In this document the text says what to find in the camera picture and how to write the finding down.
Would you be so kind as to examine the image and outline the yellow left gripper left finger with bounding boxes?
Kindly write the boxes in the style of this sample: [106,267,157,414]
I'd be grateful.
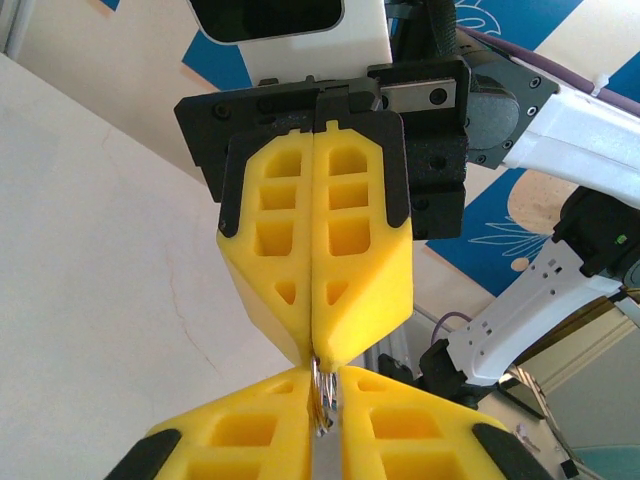
[103,366,316,480]

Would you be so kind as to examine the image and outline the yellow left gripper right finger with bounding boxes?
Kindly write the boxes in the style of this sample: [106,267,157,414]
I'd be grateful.
[338,364,550,480]

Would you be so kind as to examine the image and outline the silver split key ring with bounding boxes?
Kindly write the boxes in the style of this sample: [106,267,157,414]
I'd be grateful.
[308,353,345,437]

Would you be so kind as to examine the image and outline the steel key holder plate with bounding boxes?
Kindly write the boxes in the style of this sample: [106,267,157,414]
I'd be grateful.
[312,399,346,480]

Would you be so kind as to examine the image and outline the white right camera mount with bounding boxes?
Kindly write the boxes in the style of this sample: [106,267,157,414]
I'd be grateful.
[239,19,394,85]

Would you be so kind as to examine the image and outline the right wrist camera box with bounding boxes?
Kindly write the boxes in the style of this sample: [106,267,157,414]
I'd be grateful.
[187,0,349,46]

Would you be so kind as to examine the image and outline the aluminium frame post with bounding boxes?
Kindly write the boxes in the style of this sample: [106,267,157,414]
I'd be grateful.
[0,0,32,69]

